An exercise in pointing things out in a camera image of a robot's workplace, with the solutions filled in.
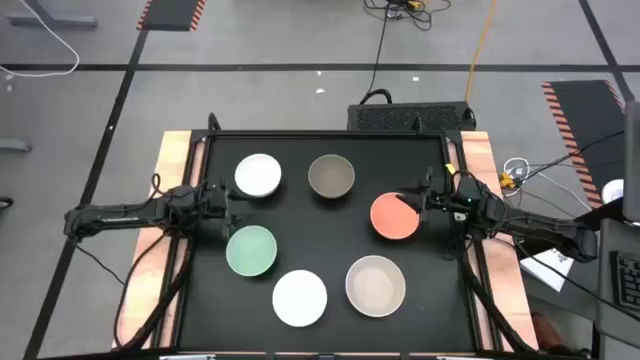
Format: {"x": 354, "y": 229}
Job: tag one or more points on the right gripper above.
{"x": 442, "y": 197}

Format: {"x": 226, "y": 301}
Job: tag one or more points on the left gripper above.
{"x": 216, "y": 200}

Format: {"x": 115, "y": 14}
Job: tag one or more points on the orange bowl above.
{"x": 392, "y": 224}

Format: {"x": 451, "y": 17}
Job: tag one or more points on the small white ribbed bowl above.
{"x": 258, "y": 175}

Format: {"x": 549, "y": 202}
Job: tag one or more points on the mint green bowl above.
{"x": 251, "y": 250}

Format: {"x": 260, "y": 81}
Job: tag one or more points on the olive brown bowl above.
{"x": 331, "y": 176}

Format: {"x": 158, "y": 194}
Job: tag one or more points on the beige bowl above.
{"x": 375, "y": 286}

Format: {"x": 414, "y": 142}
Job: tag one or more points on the large white ribbed bowl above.
{"x": 299, "y": 298}

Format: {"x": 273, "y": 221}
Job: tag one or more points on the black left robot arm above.
{"x": 125, "y": 215}

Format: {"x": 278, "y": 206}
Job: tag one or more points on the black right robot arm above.
{"x": 530, "y": 230}

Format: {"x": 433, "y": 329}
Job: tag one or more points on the small yellow tag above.
{"x": 451, "y": 168}

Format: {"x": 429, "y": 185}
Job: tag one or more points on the light wooden side board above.
{"x": 480, "y": 155}
{"x": 170, "y": 165}

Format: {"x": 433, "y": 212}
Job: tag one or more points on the black computer case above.
{"x": 410, "y": 117}

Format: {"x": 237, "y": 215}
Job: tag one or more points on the white paper sheet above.
{"x": 547, "y": 270}

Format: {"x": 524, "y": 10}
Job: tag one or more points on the black hazard-striped floor mat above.
{"x": 585, "y": 135}
{"x": 171, "y": 14}

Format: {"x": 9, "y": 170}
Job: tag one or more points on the grey monitor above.
{"x": 633, "y": 160}

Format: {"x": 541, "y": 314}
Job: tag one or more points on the black keyboard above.
{"x": 627, "y": 280}

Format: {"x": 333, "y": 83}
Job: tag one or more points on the grey floor plate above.
{"x": 14, "y": 145}

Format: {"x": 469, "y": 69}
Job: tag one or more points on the grey desk foot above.
{"x": 50, "y": 19}

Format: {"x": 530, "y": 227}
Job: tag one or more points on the black table frame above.
{"x": 325, "y": 134}

